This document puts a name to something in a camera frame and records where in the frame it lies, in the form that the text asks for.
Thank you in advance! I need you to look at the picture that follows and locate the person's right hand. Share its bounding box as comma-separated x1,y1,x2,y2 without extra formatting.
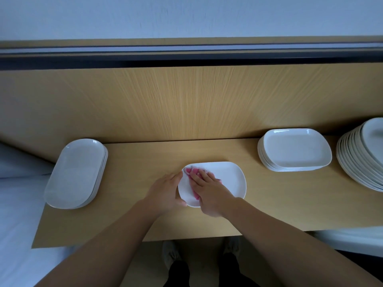
186,167,241,219

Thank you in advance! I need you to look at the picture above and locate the person's left hand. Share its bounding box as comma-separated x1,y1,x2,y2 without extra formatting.
144,170,187,218

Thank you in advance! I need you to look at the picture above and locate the white glossy rectangular plate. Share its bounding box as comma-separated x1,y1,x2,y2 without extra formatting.
178,161,247,208
44,138,109,210

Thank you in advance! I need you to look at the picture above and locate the pink cleaning cloth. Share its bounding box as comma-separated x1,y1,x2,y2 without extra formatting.
184,167,222,201

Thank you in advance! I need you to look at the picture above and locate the stack of white rectangular plates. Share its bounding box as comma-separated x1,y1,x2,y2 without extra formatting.
257,128,333,173

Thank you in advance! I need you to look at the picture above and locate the stack of white round plates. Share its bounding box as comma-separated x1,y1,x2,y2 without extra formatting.
336,118,383,193

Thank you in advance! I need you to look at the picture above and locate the person's right forearm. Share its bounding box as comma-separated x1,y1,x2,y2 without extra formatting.
226,199,383,287

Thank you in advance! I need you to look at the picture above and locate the person's left forearm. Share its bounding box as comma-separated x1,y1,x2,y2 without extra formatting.
36,200,162,287

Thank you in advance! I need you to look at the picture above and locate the grey upholstered headboard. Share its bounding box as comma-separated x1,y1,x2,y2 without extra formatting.
0,142,55,179

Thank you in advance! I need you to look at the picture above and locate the white bed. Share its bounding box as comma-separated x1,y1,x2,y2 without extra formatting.
0,176,79,287

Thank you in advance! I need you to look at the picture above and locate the black wall rail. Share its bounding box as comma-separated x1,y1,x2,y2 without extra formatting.
0,45,383,71

